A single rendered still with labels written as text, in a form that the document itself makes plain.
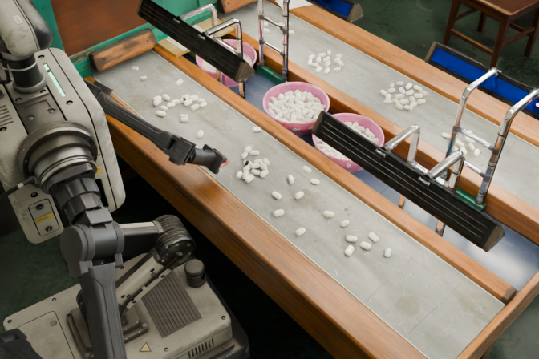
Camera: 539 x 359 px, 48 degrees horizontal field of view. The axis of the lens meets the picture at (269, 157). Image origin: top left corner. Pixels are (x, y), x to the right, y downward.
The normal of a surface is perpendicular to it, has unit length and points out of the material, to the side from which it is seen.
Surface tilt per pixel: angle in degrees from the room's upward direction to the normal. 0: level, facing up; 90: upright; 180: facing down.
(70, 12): 90
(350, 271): 0
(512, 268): 0
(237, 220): 0
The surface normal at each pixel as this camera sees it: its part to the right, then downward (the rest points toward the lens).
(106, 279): 0.77, -0.22
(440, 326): -0.01, -0.73
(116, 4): 0.67, 0.51
